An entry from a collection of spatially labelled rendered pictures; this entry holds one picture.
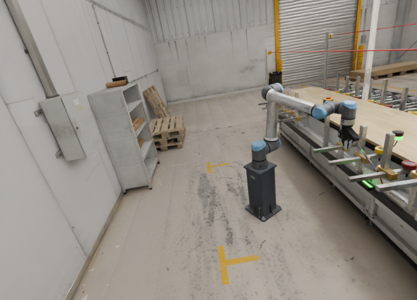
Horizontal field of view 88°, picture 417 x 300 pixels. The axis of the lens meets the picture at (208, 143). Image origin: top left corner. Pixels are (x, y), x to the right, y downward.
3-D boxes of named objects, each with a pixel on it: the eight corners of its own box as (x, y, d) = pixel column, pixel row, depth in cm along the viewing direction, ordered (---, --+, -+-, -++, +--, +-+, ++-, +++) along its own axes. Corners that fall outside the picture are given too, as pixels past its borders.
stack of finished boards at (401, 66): (429, 66, 763) (430, 61, 757) (363, 77, 756) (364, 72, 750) (409, 65, 834) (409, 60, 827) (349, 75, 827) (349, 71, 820)
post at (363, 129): (356, 178, 185) (363, 126, 166) (354, 176, 188) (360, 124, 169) (360, 178, 184) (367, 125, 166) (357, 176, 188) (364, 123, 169)
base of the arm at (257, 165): (260, 172, 224) (259, 163, 220) (247, 165, 239) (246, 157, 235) (272, 165, 233) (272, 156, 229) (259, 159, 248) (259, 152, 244)
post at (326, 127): (324, 147, 229) (326, 106, 211) (322, 145, 233) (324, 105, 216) (328, 147, 228) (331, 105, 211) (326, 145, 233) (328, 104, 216)
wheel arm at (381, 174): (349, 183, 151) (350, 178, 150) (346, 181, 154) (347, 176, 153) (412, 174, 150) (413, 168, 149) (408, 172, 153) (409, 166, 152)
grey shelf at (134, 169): (123, 194, 337) (86, 95, 277) (137, 166, 420) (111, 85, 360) (151, 189, 337) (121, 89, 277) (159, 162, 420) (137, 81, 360)
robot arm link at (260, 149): (249, 157, 235) (247, 143, 228) (260, 152, 243) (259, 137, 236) (259, 162, 223) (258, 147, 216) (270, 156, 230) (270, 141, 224)
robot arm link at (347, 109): (345, 99, 160) (360, 100, 152) (344, 115, 165) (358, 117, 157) (338, 102, 156) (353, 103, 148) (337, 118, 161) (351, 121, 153)
